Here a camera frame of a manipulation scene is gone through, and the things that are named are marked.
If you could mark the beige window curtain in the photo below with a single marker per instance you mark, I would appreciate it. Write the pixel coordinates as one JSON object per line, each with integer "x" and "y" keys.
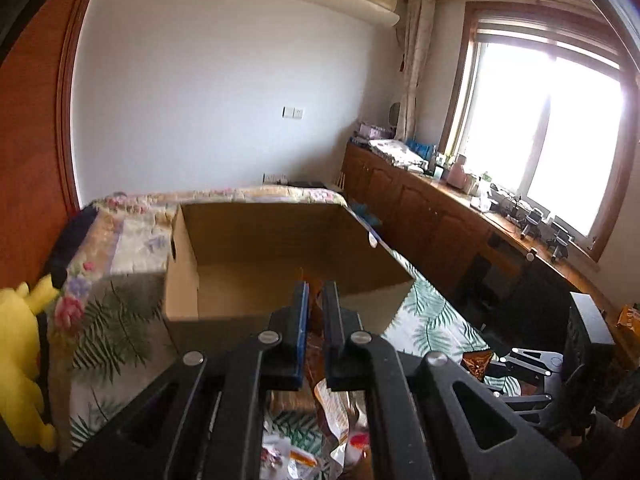
{"x": 418, "y": 33}

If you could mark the yellow Pikachu plush toy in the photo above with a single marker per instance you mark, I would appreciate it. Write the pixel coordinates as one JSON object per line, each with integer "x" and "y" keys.
{"x": 22, "y": 403}

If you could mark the wooden wardrobe door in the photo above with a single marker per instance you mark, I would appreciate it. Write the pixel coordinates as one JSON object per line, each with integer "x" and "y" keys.
{"x": 38, "y": 190}

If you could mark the chicken foot snack packet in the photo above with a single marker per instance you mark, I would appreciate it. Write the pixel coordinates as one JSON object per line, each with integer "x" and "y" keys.
{"x": 335, "y": 407}

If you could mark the floral quilt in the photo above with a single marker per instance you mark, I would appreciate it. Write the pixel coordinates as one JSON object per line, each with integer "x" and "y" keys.
{"x": 130, "y": 234}

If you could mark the wall power outlet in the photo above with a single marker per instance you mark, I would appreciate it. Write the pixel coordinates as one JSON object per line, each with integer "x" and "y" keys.
{"x": 276, "y": 179}

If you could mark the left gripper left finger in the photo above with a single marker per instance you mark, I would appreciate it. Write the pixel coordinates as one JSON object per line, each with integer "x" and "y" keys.
{"x": 284, "y": 360}

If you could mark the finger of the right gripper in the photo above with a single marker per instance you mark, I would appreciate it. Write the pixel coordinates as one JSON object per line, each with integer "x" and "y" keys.
{"x": 537, "y": 402}
{"x": 533, "y": 361}

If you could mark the wooden framed window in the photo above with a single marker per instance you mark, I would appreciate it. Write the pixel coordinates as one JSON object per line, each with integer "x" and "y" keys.
{"x": 543, "y": 103}

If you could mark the brown cardboard box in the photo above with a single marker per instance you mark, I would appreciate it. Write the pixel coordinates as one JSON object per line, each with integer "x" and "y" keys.
{"x": 230, "y": 265}

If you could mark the folded patterned cloth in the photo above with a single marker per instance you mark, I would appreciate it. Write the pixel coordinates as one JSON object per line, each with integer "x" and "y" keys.
{"x": 396, "y": 153}

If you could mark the white orange snack packet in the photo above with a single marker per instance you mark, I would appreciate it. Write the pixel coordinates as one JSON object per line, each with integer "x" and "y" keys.
{"x": 280, "y": 460}

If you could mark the wooden cabinet counter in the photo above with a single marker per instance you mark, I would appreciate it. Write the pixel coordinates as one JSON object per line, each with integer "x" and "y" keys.
{"x": 478, "y": 262}

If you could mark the pink jar on counter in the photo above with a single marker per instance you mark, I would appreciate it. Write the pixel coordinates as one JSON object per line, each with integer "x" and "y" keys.
{"x": 457, "y": 176}

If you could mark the white wall switch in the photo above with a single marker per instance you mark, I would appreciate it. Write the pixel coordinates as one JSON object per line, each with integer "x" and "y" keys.
{"x": 291, "y": 112}

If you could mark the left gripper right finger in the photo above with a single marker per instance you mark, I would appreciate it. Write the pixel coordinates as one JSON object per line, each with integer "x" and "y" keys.
{"x": 341, "y": 360}

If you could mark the palm leaf bed sheet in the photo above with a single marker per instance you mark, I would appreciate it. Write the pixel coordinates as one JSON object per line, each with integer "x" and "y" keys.
{"x": 124, "y": 344}

